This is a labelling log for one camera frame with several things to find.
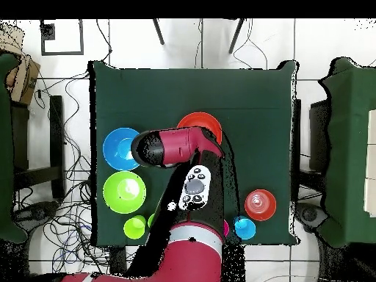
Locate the small orange bowl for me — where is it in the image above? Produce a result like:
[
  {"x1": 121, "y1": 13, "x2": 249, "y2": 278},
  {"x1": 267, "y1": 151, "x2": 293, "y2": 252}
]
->
[{"x1": 244, "y1": 189, "x2": 277, "y2": 222}]

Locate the cardboard box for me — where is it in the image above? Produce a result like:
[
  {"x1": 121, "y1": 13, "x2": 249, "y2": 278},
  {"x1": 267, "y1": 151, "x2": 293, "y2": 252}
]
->
[{"x1": 0, "y1": 24, "x2": 41, "y2": 105}]

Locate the black power strip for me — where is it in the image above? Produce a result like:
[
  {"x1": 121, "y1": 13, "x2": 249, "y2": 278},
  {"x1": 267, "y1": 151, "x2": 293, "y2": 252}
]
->
[{"x1": 109, "y1": 245, "x2": 128, "y2": 275}]

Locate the grey chair base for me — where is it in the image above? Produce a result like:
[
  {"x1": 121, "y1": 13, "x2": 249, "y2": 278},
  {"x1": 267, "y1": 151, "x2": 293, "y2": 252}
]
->
[{"x1": 294, "y1": 202, "x2": 328, "y2": 233}]

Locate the black bench frame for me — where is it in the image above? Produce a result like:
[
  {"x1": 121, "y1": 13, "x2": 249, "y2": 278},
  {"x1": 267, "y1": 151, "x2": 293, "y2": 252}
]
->
[
  {"x1": 293, "y1": 98, "x2": 331, "y2": 203},
  {"x1": 11, "y1": 95, "x2": 66, "y2": 200}
]

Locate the blue bowl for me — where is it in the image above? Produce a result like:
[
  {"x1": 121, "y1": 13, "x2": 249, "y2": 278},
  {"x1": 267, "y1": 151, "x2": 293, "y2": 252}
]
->
[{"x1": 102, "y1": 126, "x2": 142, "y2": 172}]

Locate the black cable tangle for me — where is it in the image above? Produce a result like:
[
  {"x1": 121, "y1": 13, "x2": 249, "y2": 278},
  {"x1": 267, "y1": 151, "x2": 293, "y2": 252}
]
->
[{"x1": 29, "y1": 70, "x2": 142, "y2": 277}]

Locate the lime green cup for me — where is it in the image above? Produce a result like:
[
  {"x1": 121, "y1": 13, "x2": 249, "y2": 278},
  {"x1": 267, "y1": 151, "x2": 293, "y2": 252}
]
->
[{"x1": 123, "y1": 214, "x2": 147, "y2": 240}]

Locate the white block stack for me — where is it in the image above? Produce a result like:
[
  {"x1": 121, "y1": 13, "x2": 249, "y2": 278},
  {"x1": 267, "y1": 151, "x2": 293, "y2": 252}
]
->
[{"x1": 363, "y1": 109, "x2": 376, "y2": 218}]

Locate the black square floor frame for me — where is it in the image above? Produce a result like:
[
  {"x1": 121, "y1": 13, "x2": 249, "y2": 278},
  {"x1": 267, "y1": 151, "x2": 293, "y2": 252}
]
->
[{"x1": 40, "y1": 18, "x2": 84, "y2": 56}]

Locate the grey stand base with knob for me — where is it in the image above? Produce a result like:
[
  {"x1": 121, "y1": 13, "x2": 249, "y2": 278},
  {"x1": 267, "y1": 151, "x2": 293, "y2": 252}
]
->
[{"x1": 12, "y1": 201, "x2": 61, "y2": 233}]

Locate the large orange bowl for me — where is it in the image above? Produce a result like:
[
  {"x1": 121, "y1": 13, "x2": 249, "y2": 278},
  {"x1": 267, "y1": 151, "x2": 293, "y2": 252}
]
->
[{"x1": 176, "y1": 112, "x2": 223, "y2": 146}]

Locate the lime green bowl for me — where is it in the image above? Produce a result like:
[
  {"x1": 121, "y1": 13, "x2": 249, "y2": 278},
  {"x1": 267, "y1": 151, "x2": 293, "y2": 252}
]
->
[{"x1": 102, "y1": 170, "x2": 147, "y2": 214}]

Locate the blue cup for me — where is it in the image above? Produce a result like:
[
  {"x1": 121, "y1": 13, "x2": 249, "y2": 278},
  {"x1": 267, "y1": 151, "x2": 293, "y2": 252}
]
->
[{"x1": 234, "y1": 215, "x2": 257, "y2": 240}]

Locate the dark green side tablecloth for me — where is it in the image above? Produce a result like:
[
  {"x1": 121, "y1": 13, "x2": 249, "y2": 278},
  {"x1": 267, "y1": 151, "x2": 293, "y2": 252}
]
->
[
  {"x1": 318, "y1": 57, "x2": 376, "y2": 247},
  {"x1": 0, "y1": 52, "x2": 29, "y2": 245}
]

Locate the black tripod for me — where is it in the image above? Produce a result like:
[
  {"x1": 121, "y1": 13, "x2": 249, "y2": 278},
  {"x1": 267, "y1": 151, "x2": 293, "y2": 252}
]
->
[{"x1": 151, "y1": 18, "x2": 246, "y2": 54}]

